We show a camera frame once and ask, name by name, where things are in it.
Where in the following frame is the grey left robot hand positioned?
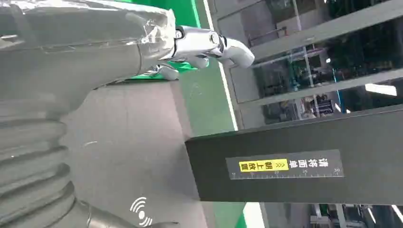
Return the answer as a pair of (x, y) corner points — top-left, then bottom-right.
(0, 0), (256, 120)

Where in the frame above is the dark grey scale platform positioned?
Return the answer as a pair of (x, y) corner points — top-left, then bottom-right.
(59, 80), (209, 228)

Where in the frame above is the green conveyor belt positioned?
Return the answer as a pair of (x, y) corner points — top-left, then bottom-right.
(234, 202), (267, 228)

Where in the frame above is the black ruler label sticker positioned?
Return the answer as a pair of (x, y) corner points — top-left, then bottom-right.
(225, 149), (345, 181)

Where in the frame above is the black scanner post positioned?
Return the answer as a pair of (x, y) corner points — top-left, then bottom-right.
(185, 104), (403, 206)

